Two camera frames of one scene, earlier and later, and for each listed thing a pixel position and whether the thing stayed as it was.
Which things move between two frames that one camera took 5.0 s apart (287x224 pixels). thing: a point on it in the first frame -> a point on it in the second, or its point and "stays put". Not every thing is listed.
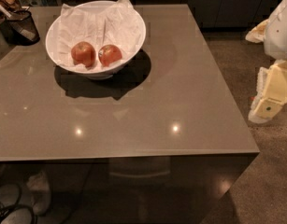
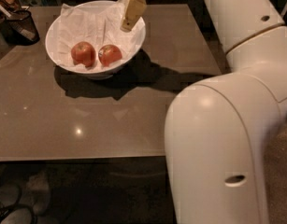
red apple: (83, 53) stays put
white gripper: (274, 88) -> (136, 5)
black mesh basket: (19, 29) stays put
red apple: (109, 53) stays put
